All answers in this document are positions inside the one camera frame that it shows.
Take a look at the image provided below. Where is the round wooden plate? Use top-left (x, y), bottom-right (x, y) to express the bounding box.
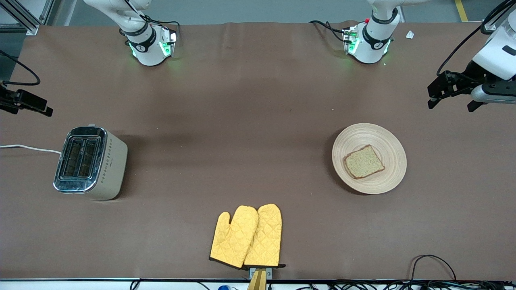
top-left (332, 123), bottom-right (408, 195)

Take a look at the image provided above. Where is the slice of toast bread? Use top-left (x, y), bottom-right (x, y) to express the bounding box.
top-left (343, 144), bottom-right (386, 180)

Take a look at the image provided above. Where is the beige chrome two-slot toaster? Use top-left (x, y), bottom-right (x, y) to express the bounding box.
top-left (53, 124), bottom-right (129, 201)

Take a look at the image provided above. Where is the brown table cover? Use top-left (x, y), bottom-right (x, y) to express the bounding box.
top-left (0, 21), bottom-right (516, 281)

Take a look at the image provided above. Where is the yellow quilted oven mitt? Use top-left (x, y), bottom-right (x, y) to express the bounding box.
top-left (209, 205), bottom-right (259, 270)
top-left (243, 203), bottom-right (286, 269)

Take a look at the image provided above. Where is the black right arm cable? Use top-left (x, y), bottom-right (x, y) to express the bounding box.
top-left (0, 50), bottom-right (41, 87)

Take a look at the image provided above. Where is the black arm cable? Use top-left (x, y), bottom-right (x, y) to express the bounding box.
top-left (437, 0), bottom-right (516, 77)
top-left (0, 50), bottom-right (41, 87)

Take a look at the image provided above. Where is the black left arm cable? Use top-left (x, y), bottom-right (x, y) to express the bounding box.
top-left (437, 0), bottom-right (516, 77)

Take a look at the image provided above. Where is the white toaster power cord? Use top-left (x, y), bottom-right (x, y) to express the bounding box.
top-left (0, 144), bottom-right (62, 155)

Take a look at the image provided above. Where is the aluminium frame profile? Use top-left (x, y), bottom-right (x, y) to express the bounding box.
top-left (0, 0), bottom-right (55, 36)

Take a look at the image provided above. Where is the black left base cable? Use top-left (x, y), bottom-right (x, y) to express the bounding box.
top-left (309, 20), bottom-right (352, 44)

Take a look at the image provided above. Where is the black looped cable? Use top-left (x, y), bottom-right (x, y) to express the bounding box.
top-left (410, 254), bottom-right (458, 282)

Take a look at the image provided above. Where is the black cable bundle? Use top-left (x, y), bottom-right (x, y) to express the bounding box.
top-left (296, 279), bottom-right (516, 290)

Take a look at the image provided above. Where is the wooden bar with metal bracket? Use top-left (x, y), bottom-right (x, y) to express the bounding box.
top-left (247, 267), bottom-right (273, 290)

